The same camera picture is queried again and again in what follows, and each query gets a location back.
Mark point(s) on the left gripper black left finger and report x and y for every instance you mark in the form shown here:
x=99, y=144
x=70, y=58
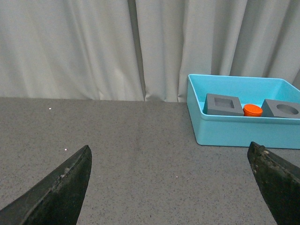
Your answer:
x=57, y=199

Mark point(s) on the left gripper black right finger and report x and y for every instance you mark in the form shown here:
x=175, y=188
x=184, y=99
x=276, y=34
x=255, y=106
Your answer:
x=279, y=183

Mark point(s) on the gray cube with round hole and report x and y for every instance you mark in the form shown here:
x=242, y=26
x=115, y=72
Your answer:
x=280, y=109

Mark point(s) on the orange cylinder with white numbers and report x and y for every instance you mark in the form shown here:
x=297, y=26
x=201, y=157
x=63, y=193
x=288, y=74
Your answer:
x=252, y=110

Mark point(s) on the gray cube with square hole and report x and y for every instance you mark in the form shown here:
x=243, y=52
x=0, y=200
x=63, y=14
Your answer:
x=222, y=105

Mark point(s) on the blue plastic box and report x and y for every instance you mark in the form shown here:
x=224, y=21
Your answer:
x=240, y=131

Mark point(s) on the white curtain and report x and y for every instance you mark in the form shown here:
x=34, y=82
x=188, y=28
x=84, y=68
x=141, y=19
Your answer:
x=142, y=50

